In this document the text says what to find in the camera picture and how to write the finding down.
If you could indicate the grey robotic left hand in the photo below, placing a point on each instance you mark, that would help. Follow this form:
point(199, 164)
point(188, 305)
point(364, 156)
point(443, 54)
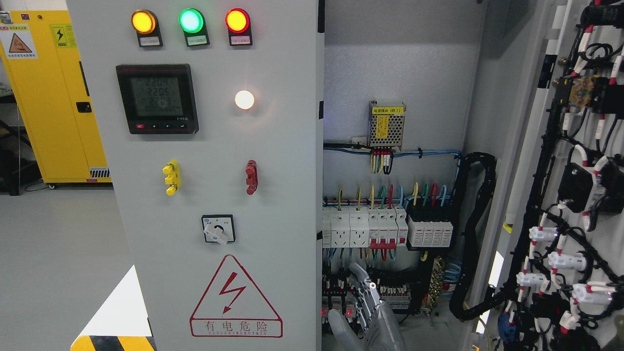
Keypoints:
point(380, 327)

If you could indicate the grey cabinet door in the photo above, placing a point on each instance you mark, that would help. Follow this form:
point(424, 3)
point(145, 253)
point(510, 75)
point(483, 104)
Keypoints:
point(548, 103)
point(280, 60)

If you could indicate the red indicator lamp left door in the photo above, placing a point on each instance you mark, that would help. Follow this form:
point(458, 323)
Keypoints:
point(237, 20)

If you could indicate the green indicator lamp left door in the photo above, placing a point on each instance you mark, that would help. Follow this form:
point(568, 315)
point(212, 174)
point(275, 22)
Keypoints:
point(191, 20)

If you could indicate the yellow indicator lamp left door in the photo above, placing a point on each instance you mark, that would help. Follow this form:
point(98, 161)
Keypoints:
point(143, 21)

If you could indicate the lower relay terminal row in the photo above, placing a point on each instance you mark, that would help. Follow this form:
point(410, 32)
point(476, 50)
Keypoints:
point(336, 288)

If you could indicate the white breaker and socket row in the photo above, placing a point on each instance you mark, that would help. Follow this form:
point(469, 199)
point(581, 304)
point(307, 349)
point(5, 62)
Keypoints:
point(383, 229)

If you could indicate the black surge protector block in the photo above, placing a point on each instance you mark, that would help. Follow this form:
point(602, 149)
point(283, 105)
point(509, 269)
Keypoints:
point(429, 227)

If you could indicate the red electric danger sticker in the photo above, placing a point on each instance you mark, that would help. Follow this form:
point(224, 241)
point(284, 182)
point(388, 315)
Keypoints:
point(234, 306)

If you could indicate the metal mesh power supply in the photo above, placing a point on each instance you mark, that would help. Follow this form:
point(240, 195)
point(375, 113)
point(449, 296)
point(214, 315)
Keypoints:
point(386, 124)

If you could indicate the white indicator lamp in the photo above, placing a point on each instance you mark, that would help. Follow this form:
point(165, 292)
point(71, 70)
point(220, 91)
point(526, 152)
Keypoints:
point(244, 99)

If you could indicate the black digital power meter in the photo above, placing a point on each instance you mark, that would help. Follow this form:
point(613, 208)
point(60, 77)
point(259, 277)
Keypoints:
point(158, 98)

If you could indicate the yellow safety storage cabinet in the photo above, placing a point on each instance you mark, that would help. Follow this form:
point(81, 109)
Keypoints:
point(40, 52)

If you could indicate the white rotary selector switch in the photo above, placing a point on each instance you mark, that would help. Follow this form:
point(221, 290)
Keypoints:
point(218, 228)

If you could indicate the red terminal post block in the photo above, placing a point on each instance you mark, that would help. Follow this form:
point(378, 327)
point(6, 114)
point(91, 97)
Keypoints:
point(252, 177)

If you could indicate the yellow terminal post block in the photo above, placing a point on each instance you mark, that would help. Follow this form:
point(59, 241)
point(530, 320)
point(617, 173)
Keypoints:
point(172, 177)

